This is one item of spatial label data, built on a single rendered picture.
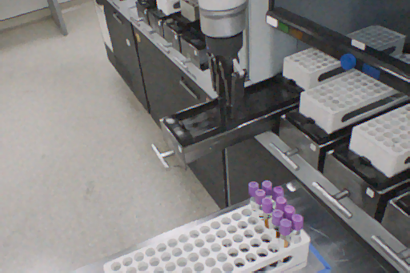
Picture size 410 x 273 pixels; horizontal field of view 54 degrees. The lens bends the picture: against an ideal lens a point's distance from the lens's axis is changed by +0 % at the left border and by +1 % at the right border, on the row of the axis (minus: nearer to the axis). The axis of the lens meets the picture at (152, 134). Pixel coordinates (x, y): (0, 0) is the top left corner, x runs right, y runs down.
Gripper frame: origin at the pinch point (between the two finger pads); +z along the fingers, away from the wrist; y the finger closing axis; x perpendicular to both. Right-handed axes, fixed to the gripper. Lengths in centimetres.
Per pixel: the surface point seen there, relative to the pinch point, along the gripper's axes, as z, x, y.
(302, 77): -0.5, -21.8, 1.7
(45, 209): 84, 59, 83
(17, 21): 78, 41, 355
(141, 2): 2, -12, 91
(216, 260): -3.9, 22.8, -35.5
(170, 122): 2.4, 11.9, 7.0
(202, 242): -3.1, 23.0, -31.1
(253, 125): 4.8, -5.4, -2.2
